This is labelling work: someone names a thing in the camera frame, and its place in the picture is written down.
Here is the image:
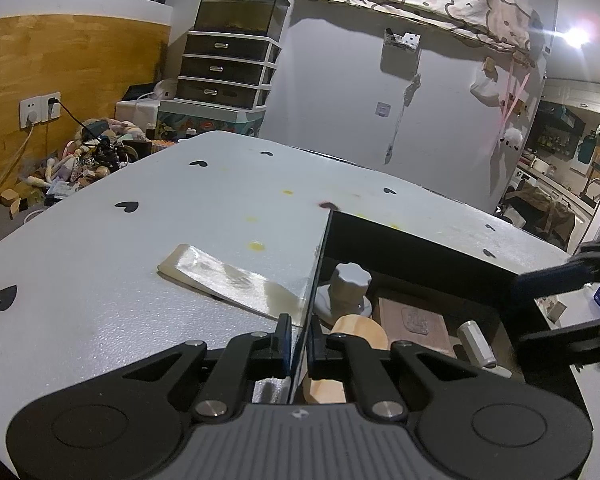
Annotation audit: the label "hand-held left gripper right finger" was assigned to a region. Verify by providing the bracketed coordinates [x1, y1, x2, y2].
[307, 332, 487, 419]

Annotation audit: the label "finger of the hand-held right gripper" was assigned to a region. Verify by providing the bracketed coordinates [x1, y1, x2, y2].
[512, 239, 600, 306]
[518, 317, 600, 372]

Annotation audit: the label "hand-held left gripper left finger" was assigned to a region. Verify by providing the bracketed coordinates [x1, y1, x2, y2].
[122, 312, 294, 421]

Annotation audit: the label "oval wooden box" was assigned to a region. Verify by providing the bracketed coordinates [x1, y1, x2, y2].
[302, 312, 390, 405]

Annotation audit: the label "white suction cup knob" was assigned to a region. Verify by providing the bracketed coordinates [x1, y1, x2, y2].
[313, 261, 375, 319]

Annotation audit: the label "white cylindrical holder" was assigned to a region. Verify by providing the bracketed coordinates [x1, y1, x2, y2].
[456, 320, 512, 379]

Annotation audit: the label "brown board with clear piece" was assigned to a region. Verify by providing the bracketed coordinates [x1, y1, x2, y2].
[377, 295, 459, 359]

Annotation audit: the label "black box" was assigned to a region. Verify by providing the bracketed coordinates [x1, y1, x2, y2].
[289, 208, 587, 406]

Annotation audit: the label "chair with brown cloth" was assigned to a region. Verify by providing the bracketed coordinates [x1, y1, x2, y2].
[499, 182, 579, 249]

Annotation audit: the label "white plastic wedge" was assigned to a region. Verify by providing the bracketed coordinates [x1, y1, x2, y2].
[157, 243, 307, 320]

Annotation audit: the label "hanging teal bag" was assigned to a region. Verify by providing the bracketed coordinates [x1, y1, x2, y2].
[577, 129, 599, 164]

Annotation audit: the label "white plush sheep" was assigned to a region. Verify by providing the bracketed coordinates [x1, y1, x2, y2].
[497, 127, 525, 152]

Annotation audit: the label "pink hanging ribbons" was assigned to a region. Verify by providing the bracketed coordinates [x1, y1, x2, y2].
[489, 67, 531, 162]

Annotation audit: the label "hanging white bag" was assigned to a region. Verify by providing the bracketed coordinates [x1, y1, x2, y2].
[469, 67, 504, 106]

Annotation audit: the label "patterned low cabinet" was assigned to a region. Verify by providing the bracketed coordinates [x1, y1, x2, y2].
[157, 99, 266, 142]

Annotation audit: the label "ceiling light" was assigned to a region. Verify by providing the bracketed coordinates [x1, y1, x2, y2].
[562, 22, 593, 51]

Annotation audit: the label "pile of plush toys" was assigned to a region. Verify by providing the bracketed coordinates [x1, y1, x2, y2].
[29, 117, 177, 197]

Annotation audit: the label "white box appliance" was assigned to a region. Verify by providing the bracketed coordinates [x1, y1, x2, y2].
[117, 79, 174, 127]

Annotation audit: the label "white drawer cabinet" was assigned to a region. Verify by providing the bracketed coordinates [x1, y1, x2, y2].
[173, 29, 283, 111]

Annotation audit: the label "wooden blocks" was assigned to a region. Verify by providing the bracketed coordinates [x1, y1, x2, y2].
[0, 189, 24, 219]

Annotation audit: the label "glass fish tank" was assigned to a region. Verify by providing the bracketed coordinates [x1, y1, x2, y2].
[193, 0, 291, 41]

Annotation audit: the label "hanging grey cable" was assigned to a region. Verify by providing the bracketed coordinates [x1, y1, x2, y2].
[384, 73, 422, 165]

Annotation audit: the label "white wall outlet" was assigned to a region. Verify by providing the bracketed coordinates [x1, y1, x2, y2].
[19, 92, 62, 127]

